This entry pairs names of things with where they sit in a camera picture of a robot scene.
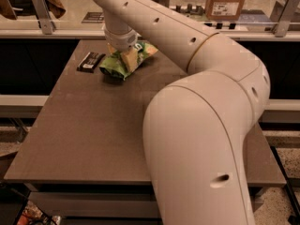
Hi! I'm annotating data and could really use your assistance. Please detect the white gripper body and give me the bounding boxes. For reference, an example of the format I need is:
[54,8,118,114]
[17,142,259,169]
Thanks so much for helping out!
[104,29,138,52]

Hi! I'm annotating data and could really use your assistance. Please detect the green rice chip bag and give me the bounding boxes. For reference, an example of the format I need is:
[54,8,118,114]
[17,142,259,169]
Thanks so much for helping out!
[99,41,158,80]

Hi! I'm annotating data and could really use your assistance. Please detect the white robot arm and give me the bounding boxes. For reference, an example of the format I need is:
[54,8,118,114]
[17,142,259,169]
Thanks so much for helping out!
[94,0,270,225]

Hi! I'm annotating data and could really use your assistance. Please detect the black rxbar chocolate bar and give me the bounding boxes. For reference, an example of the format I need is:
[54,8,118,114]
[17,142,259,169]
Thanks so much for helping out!
[77,52,105,73]

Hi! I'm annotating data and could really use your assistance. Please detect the brown cloth on chair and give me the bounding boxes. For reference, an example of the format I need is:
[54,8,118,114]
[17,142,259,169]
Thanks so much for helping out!
[0,0,66,20]

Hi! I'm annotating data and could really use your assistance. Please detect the cardboard box with label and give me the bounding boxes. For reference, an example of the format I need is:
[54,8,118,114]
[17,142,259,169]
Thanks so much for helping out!
[205,0,245,21]

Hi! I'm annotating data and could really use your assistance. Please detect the left metal glass bracket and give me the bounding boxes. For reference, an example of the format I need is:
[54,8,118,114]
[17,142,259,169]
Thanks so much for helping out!
[31,0,55,35]

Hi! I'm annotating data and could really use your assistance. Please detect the right metal glass bracket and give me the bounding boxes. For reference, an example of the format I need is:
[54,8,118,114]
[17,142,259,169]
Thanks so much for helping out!
[273,0,300,38]

